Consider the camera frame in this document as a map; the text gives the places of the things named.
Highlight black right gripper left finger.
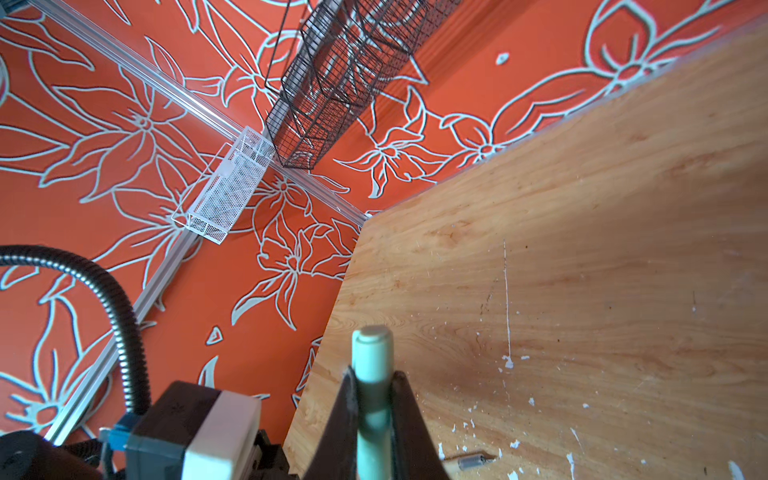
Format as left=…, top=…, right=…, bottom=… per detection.
left=303, top=366, right=360, bottom=480

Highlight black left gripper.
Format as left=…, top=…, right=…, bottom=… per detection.
left=254, top=429, right=300, bottom=480

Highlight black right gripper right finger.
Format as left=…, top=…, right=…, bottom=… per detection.
left=390, top=371, right=449, bottom=480

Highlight green pen cap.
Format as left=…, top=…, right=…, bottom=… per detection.
left=351, top=325, right=394, bottom=479

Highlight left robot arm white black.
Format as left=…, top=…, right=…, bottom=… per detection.
left=1, top=430, right=298, bottom=479

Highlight clear mesh bin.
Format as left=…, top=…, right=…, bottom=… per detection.
left=172, top=127, right=275, bottom=244

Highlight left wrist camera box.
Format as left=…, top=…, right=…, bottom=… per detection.
left=100, top=381, right=262, bottom=479

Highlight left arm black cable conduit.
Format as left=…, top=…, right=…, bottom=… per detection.
left=0, top=244, right=152, bottom=416

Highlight black wire basket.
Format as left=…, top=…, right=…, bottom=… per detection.
left=264, top=1, right=459, bottom=170

